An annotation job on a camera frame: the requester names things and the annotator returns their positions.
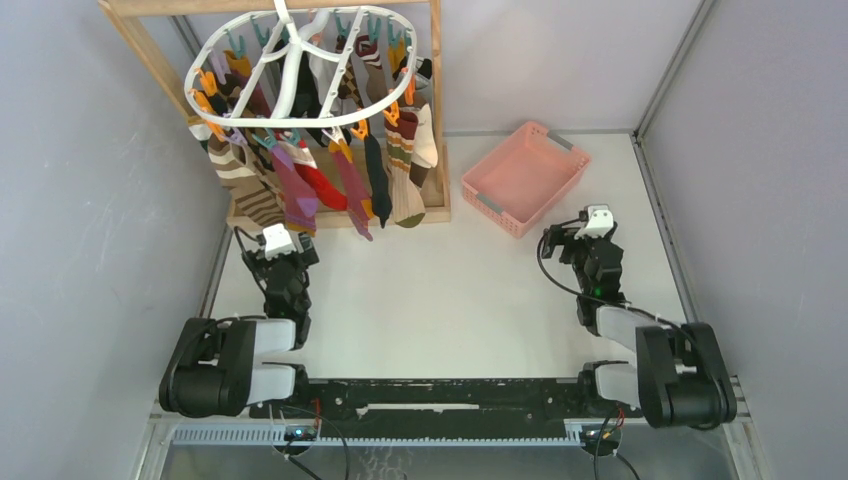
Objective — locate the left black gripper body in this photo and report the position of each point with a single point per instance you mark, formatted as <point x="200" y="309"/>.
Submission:
<point x="257" y="261"/>

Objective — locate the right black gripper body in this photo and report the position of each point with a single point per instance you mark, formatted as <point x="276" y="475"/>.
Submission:
<point x="575" y="251"/>

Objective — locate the maroon yellow purple sock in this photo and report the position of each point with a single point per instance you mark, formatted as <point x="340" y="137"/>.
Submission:
<point x="358" y="199"/>

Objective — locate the pink perforated plastic basket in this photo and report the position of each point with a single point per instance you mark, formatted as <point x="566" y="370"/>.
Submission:
<point x="523" y="177"/>

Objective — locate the maroon purple striped sock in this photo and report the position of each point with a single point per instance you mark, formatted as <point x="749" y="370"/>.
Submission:
<point x="300" y="200"/>

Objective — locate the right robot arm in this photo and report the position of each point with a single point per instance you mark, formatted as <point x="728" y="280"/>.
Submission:
<point x="678" y="377"/>

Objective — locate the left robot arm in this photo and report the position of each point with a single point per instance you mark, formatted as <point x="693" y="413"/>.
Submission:
<point x="221" y="366"/>

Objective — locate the white oval clip hanger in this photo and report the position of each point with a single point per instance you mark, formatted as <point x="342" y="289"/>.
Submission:
<point x="290" y="40"/>

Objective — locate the brown white striped sock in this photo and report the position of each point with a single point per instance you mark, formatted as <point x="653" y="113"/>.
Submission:
<point x="241" y="175"/>

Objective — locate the red sock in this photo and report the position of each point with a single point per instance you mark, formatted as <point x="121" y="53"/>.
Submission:
<point x="307" y="168"/>

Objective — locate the black sock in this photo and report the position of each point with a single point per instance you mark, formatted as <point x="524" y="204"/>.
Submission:
<point x="378" y="179"/>

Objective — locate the brown argyle sock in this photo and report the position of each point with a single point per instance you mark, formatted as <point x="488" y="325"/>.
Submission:
<point x="348" y="87"/>

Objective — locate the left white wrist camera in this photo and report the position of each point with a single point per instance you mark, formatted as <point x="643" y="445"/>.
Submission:
<point x="276" y="241"/>

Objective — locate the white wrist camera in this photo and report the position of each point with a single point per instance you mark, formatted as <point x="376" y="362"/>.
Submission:
<point x="276" y="241"/>
<point x="597" y="222"/>

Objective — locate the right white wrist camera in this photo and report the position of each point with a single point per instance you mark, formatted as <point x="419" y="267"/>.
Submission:
<point x="597" y="222"/>

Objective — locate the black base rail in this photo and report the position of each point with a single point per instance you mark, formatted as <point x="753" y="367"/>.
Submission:
<point x="447" y="409"/>

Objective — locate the wooden hanger rack frame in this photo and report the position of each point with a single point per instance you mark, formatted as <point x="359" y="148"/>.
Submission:
<point x="125" y="17"/>

